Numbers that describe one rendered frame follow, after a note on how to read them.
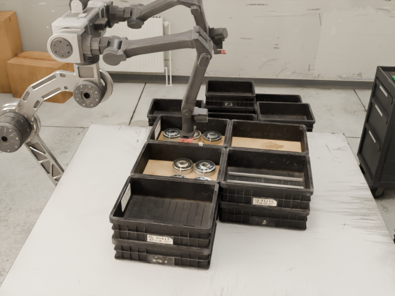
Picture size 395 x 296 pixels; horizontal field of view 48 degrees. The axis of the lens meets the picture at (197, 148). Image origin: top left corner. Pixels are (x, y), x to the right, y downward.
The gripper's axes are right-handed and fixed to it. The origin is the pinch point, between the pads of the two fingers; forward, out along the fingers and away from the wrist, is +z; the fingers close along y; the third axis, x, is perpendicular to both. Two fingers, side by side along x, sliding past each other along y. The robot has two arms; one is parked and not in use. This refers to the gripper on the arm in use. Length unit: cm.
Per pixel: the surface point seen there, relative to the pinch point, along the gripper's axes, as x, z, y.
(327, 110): -94, 90, 241
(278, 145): -45.9, 4.2, 17.6
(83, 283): 23, 16, -83
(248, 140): -29.7, 4.3, 19.0
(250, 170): -33.6, 3.9, -9.2
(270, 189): -44, -6, -36
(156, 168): 11.9, 4.1, -18.3
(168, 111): 40, 40, 108
